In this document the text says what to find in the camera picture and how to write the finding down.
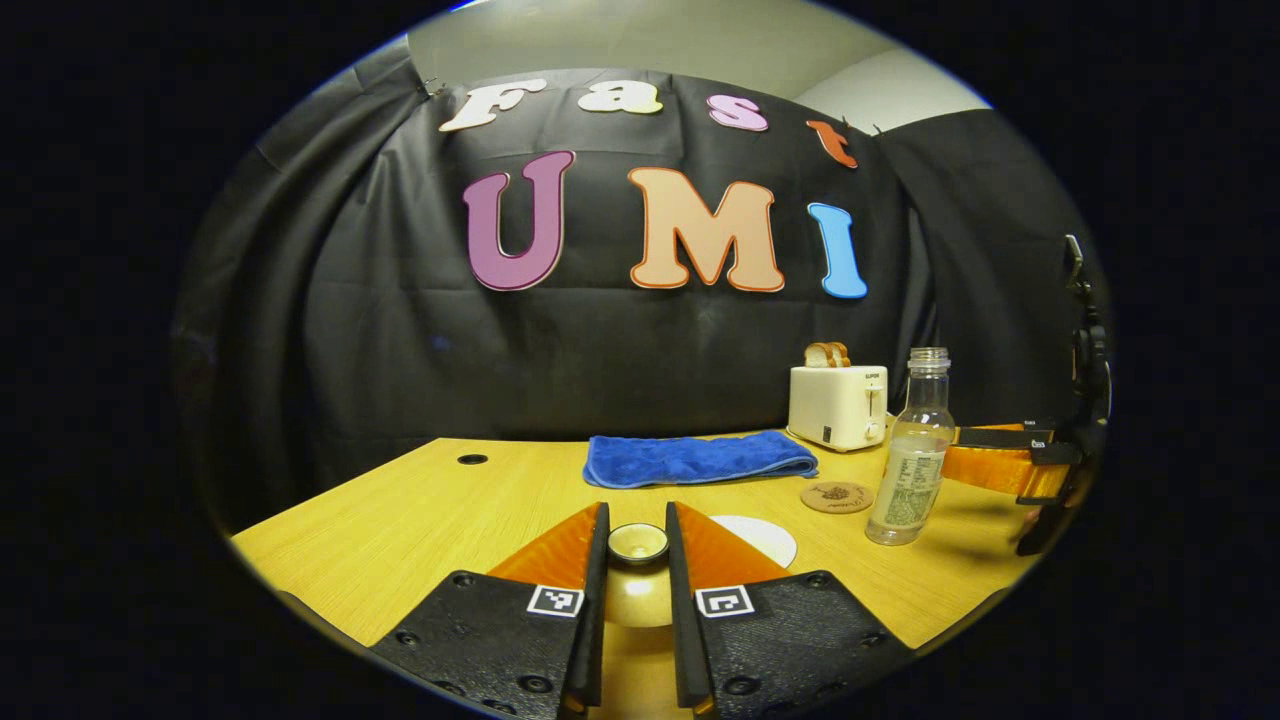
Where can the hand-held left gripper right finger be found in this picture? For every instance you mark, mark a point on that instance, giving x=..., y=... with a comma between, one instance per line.
x=682, y=620

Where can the black backdrop cloth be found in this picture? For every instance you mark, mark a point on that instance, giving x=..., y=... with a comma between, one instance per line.
x=400, y=350

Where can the clear plastic water bottle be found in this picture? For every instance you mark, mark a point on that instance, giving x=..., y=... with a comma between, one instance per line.
x=908, y=490

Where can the yellow teacup lid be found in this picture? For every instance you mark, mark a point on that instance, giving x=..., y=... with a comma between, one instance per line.
x=638, y=590

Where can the yellow ceramic teacup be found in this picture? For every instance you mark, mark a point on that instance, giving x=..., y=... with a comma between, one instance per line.
x=765, y=540

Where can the round cork coaster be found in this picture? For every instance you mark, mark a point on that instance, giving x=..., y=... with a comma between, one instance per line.
x=837, y=497

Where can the white toaster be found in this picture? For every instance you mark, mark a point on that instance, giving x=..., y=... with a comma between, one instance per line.
x=835, y=410

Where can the blue towel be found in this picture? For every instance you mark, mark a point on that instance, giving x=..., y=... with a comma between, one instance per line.
x=700, y=460

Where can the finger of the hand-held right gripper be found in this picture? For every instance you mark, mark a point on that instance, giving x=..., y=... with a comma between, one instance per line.
x=1000, y=472
x=1000, y=437

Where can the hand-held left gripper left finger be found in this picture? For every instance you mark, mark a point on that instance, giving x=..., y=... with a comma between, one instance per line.
x=595, y=620

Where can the toast bread slice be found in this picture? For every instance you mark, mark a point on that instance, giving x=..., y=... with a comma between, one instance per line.
x=817, y=355
x=841, y=353

